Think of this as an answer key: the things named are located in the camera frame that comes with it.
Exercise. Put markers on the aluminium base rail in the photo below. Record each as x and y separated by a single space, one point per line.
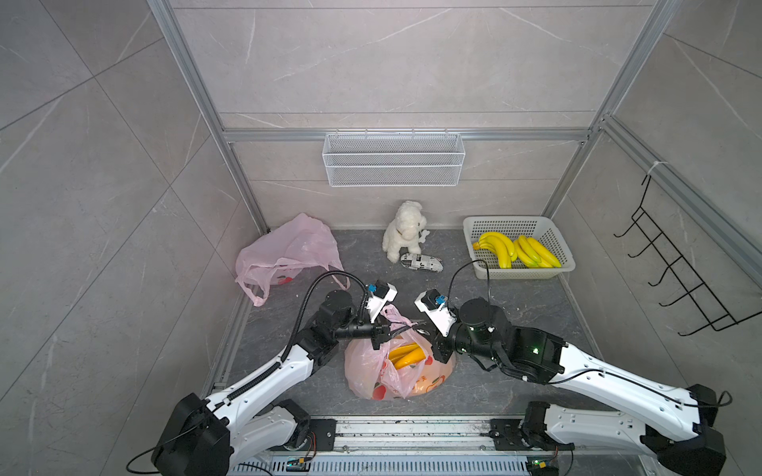
399 445

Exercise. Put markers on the white plastic basket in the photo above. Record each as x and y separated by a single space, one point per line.
485 264

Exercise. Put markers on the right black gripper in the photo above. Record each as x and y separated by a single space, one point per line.
440 351

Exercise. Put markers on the yellow-green banana bunch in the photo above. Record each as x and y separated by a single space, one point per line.
500 246
534 255

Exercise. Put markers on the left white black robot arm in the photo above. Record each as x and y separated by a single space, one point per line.
211 435

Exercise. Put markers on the plain pink plastic bag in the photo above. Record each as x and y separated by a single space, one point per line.
277 257

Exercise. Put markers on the white plush toy dog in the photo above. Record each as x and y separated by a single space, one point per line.
407 230

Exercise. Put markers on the pink plastic bag with print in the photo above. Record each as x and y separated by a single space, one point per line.
371 376

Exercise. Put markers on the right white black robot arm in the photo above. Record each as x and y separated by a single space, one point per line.
674 424

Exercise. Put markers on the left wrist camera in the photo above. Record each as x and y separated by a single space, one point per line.
380 295

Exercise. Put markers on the yellow-green banana bunch right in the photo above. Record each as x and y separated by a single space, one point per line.
534 255

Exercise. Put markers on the black wire hook rack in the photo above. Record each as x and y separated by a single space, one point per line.
692 286

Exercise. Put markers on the orange-yellow banana bunch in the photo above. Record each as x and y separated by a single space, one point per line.
407 355

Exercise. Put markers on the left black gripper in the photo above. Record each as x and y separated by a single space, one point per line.
379 331

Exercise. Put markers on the yellow-green banana bunch left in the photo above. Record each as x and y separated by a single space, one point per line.
500 246

